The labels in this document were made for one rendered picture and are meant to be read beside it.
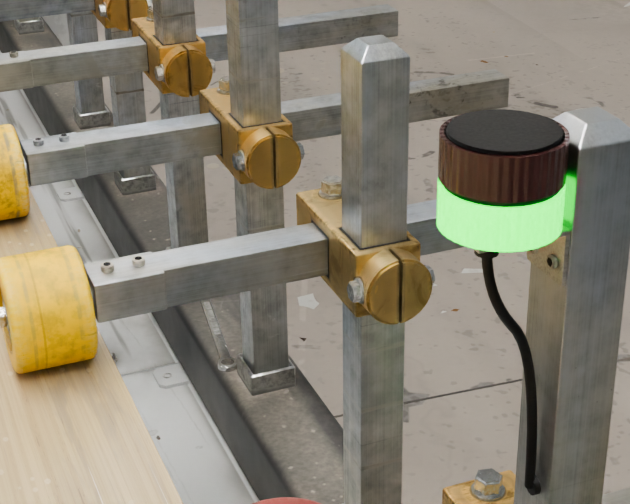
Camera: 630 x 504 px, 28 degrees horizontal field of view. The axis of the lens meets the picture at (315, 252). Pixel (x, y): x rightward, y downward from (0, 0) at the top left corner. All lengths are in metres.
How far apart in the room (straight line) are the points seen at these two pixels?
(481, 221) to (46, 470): 0.34
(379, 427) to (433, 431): 1.42
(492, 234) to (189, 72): 0.75
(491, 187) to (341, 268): 0.33
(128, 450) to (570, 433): 0.28
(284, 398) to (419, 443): 1.16
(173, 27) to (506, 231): 0.77
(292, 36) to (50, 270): 0.62
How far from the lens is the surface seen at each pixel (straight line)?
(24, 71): 1.32
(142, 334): 1.47
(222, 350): 1.26
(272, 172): 1.07
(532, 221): 0.58
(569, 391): 0.66
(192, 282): 0.88
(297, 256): 0.90
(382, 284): 0.85
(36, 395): 0.86
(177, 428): 1.30
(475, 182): 0.57
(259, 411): 1.18
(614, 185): 0.61
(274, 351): 1.19
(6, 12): 1.57
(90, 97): 1.84
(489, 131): 0.59
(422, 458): 2.30
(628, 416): 2.46
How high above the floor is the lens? 1.36
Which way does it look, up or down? 27 degrees down
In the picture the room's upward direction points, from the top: 1 degrees counter-clockwise
